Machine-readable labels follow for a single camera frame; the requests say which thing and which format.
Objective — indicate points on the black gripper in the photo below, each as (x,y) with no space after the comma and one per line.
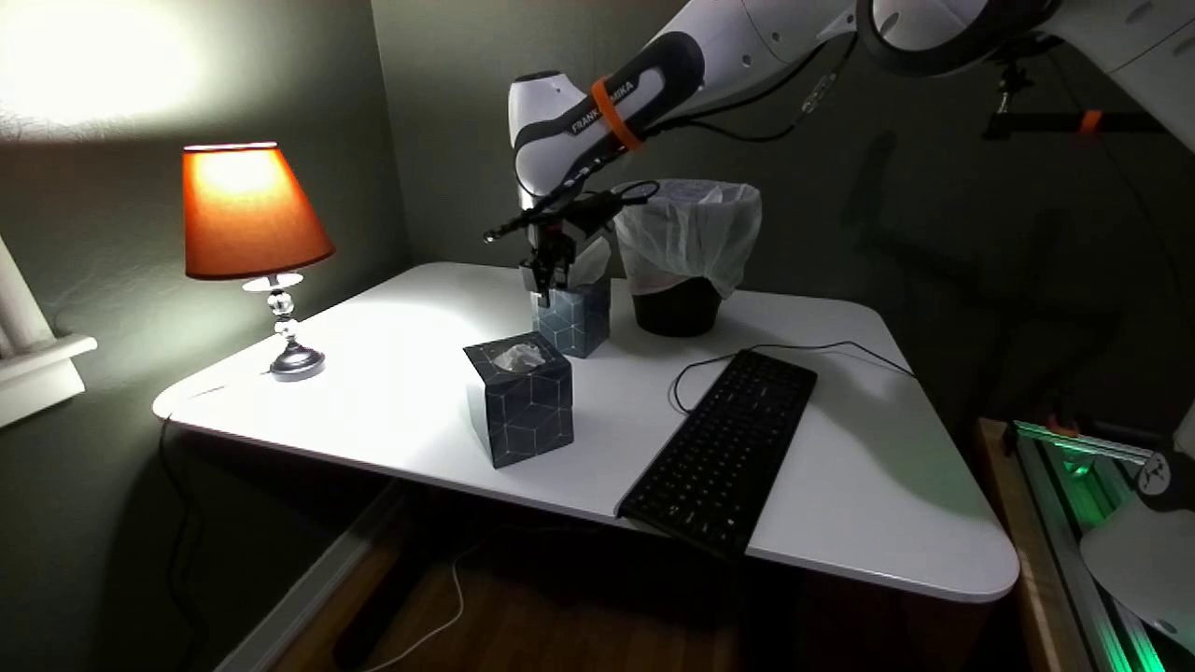
(565,215)

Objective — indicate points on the teal cup with items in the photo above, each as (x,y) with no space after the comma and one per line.
(576,324)

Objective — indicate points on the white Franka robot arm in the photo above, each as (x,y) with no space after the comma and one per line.
(696,56)

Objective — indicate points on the dark navy patterned tissue box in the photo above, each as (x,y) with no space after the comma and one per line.
(522,406)

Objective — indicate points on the black waste bin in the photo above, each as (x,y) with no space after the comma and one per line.
(678,306)

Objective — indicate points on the white plastic bin liner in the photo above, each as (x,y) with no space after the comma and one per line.
(692,235)

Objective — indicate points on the black computer keyboard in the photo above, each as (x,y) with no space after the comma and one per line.
(722,453)

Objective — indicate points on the table lamp with orange shade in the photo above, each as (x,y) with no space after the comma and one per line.
(247,210)

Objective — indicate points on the wooden side panel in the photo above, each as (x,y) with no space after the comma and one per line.
(1013,546)

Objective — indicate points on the white rounded plate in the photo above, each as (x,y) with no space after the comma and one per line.
(1150,566)

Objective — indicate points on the white wall shelf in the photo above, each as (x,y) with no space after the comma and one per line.
(31,366)

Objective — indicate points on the green lit aluminium frame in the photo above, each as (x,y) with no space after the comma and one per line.
(1057,478)

